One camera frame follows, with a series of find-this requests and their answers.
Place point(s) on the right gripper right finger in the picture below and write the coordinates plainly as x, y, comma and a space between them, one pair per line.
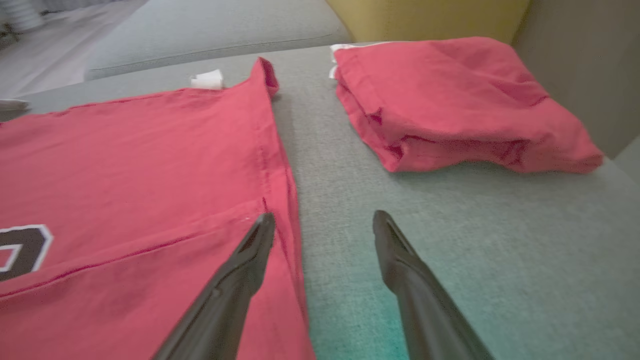
425, 310

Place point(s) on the yellow sofa cushion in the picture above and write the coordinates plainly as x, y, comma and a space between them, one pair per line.
425, 17

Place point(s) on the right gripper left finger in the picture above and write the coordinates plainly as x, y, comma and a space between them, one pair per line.
225, 305

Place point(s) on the red white-striped jersey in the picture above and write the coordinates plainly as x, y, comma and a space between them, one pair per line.
450, 100

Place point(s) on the red shirt with black print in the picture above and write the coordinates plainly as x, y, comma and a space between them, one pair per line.
150, 175

